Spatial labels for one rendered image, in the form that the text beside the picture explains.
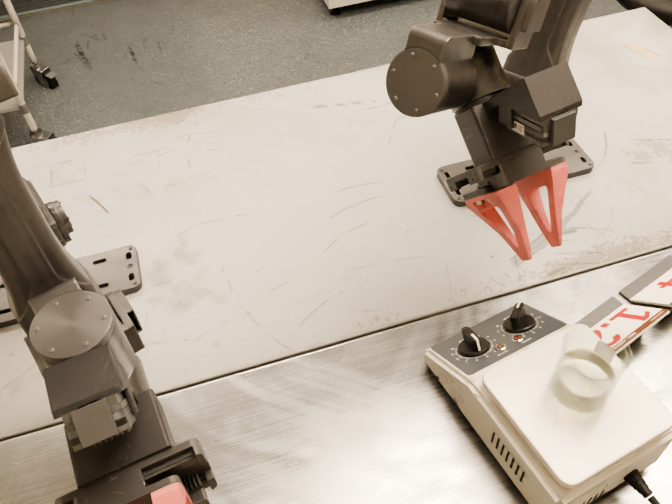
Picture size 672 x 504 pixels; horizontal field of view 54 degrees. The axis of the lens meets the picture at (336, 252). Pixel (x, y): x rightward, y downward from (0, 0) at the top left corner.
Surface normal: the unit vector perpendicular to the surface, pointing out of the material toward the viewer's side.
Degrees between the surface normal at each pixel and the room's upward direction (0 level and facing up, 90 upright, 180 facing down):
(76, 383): 1
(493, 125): 41
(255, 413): 0
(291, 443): 0
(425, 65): 66
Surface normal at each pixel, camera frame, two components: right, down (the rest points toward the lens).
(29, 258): 0.56, 0.44
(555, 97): 0.25, -0.07
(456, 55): 0.77, 0.46
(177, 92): -0.05, -0.65
